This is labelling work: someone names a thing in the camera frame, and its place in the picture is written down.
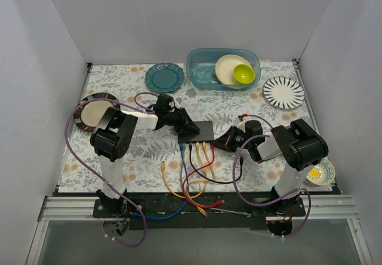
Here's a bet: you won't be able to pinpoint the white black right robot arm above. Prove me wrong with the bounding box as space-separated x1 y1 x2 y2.
211 119 329 216

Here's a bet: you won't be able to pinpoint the brown rimmed cream plate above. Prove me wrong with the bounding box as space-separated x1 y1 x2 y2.
73 93 120 132

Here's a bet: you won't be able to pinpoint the grey ethernet cable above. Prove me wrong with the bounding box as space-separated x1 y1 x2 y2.
180 144 251 217

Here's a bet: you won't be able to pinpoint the lime green bowl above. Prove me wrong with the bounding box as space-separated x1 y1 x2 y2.
233 64 255 84

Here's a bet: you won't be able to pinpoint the floral patterned table mat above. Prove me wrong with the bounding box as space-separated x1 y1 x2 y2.
59 62 316 198

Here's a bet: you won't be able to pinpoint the teal scalloped plate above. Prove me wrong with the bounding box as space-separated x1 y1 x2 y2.
145 63 184 93

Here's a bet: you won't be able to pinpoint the blue transparent plastic tub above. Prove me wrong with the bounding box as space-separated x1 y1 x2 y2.
186 48 261 91

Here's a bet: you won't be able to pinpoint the yellow flower patterned bowl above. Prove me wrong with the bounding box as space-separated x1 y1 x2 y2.
304 158 336 187

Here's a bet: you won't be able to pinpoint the white plate blue stripes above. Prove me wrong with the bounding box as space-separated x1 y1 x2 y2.
263 76 305 110

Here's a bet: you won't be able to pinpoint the black network switch box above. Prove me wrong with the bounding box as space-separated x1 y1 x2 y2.
177 120 215 143

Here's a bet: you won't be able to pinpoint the cream plate in tub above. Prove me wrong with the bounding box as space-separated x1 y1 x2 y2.
215 54 252 88

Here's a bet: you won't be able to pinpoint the loose yellow ethernet cable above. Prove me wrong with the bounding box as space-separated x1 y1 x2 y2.
160 162 208 217

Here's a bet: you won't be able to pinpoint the blue ethernet cable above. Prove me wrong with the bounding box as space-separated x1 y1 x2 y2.
131 143 189 220

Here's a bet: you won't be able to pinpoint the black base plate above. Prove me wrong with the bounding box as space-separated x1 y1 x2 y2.
92 187 311 230

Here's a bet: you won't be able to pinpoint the yellow ethernet cable upper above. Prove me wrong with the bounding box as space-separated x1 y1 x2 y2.
202 141 218 179

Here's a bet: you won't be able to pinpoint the red ethernet cable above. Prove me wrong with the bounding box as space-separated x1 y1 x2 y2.
184 144 226 209

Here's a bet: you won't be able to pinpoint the black ethernet cable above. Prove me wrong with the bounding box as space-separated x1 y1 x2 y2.
188 144 246 184

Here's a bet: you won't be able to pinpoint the aluminium frame rail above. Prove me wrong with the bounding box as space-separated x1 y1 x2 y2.
25 195 101 265

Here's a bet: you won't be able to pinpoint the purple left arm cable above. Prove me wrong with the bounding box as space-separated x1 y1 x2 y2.
64 91 162 248

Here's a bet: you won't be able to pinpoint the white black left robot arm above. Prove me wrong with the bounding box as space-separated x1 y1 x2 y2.
90 94 200 217

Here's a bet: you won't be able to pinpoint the yellow ethernet cable lower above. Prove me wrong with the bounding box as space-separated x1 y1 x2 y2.
184 141 211 199

